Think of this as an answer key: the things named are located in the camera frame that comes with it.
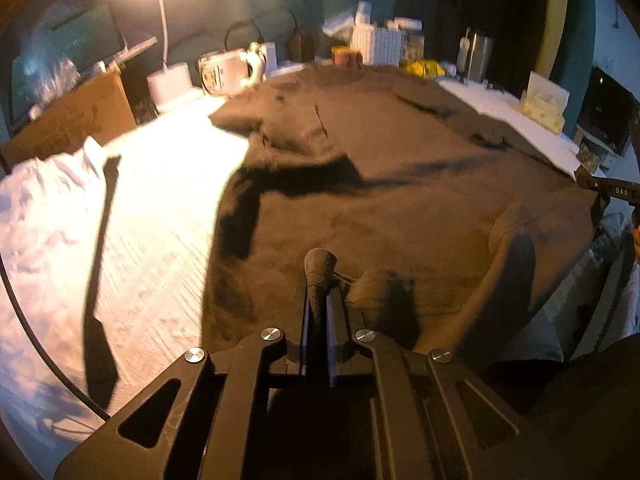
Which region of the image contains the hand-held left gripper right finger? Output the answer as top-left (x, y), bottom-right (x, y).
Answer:
top-left (325, 291), bottom-right (533, 480)

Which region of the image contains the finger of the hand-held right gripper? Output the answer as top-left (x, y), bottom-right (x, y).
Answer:
top-left (575, 169), bottom-right (604, 194)

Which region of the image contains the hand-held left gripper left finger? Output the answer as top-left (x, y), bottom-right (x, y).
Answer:
top-left (54, 282), bottom-right (315, 480)

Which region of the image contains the brown printed t-shirt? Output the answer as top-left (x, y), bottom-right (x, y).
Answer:
top-left (202, 62), bottom-right (601, 376)

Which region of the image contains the black electronic device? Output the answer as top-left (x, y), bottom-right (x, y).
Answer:
top-left (577, 66), bottom-right (637, 156)

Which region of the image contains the yellow patterned tissue box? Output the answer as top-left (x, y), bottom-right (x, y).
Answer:
top-left (520, 71), bottom-right (571, 135)

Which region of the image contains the steel tumbler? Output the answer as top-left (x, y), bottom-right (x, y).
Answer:
top-left (462, 32), bottom-right (495, 83)

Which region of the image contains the white textured table cloth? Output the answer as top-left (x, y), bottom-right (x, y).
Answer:
top-left (0, 62), bottom-right (583, 461)

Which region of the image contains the yellow snack packet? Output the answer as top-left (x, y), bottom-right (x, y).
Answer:
top-left (402, 59), bottom-right (451, 78)

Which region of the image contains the glass jar white lid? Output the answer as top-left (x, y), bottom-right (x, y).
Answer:
top-left (402, 30), bottom-right (426, 63)

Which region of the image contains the white perforated basket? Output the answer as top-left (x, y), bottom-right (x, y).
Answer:
top-left (350, 22), bottom-right (403, 66)

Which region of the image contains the red tin can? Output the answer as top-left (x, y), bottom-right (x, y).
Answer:
top-left (331, 46), bottom-right (362, 67)

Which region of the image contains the cream printed mug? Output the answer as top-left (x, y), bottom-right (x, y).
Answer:
top-left (197, 42), bottom-right (266, 96)

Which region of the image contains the white desk lamp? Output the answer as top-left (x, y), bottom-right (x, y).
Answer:
top-left (112, 0), bottom-right (211, 113)

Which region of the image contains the white plastic bag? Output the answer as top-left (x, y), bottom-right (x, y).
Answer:
top-left (322, 2), bottom-right (373, 41)

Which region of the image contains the black power adapter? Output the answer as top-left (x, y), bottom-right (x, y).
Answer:
top-left (287, 32), bottom-right (316, 63)

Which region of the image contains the cardboard box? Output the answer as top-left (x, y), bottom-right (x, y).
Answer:
top-left (0, 67), bottom-right (138, 168)

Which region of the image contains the computer monitor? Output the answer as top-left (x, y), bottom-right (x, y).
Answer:
top-left (7, 2), bottom-right (126, 126)

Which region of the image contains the black cable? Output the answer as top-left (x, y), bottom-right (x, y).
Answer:
top-left (0, 254), bottom-right (112, 420)

